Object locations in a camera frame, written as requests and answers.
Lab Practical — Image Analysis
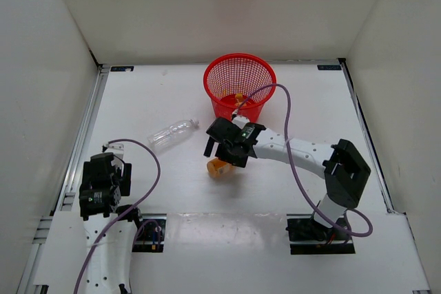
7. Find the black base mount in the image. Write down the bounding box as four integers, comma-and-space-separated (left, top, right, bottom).
132, 216, 167, 253
286, 214, 356, 255

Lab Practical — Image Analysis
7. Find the right aluminium frame rail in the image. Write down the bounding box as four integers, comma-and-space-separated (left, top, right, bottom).
338, 58, 398, 214

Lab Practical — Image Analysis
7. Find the left aluminium frame rail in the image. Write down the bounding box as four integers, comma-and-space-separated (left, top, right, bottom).
17, 64, 110, 293

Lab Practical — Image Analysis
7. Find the red mesh plastic bin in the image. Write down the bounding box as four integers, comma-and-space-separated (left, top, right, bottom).
203, 53, 276, 122

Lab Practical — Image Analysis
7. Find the aluminium frame rail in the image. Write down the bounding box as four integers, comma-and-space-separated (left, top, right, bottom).
338, 58, 398, 214
17, 64, 110, 293

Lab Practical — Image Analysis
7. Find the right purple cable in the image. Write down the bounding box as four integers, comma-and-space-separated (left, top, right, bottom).
232, 83, 374, 240

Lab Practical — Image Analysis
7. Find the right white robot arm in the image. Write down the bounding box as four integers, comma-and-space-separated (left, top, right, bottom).
204, 116, 373, 241

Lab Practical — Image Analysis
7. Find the clear empty plastic bottle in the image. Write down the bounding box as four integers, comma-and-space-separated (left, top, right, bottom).
147, 118, 199, 154

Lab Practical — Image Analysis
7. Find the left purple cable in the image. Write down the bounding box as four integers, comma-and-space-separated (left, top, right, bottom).
74, 138, 162, 294

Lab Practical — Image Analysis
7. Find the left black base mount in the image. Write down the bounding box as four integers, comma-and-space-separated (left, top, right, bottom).
132, 216, 167, 253

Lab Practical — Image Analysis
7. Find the purple cable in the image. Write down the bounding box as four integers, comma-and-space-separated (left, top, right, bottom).
232, 83, 374, 240
74, 138, 162, 294

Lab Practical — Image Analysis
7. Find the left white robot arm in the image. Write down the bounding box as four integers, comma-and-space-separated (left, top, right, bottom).
75, 152, 145, 293

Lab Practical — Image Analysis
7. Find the orange juice plastic bottle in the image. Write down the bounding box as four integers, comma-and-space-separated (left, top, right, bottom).
207, 158, 234, 179

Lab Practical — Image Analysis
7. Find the small yellow-capped plastic bottle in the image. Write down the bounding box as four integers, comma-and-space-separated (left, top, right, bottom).
234, 93, 249, 108

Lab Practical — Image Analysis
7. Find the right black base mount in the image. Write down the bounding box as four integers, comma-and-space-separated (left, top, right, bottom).
286, 214, 356, 255

